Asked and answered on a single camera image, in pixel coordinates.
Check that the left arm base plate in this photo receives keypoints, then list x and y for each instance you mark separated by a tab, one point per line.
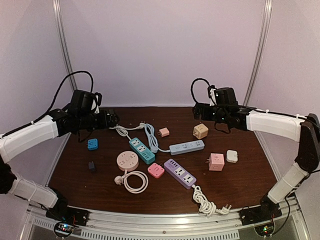
69	215

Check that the teal power strip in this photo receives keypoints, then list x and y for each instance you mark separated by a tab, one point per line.
142	151

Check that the aluminium corner post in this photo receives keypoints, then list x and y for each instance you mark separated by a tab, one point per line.
264	31
57	11

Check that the small dark plug charger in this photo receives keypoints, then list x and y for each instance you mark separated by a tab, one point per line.
92	167

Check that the pink cube socket adapter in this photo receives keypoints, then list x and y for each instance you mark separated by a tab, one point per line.
216	162

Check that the pink square plug adapter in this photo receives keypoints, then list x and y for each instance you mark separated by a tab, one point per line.
155	170

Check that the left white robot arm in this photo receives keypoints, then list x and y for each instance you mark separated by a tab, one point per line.
55	124

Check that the beige cube socket adapter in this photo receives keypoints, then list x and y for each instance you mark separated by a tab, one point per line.
200	131

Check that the purple power strip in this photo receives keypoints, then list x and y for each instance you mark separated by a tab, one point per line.
185	178

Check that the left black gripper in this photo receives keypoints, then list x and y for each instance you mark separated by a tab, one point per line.
104	123

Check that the right aluminium corner post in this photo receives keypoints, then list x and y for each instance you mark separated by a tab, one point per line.
264	31

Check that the left aluminium corner post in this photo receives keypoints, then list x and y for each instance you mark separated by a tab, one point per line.
57	11

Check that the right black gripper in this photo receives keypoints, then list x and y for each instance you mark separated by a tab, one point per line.
198	107

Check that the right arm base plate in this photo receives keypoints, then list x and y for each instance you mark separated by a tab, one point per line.
261	213

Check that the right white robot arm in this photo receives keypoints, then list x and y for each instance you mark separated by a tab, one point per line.
304	130

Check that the white plug adapter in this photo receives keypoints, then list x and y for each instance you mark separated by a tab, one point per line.
232	156

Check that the small pink charger plug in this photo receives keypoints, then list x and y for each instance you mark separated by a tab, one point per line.
164	132

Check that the blue plug adapter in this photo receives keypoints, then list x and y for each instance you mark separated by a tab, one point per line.
92	144

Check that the blue-grey power strip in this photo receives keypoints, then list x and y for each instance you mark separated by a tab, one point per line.
186	147

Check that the aluminium front rail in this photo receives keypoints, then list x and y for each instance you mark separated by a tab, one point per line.
104	225

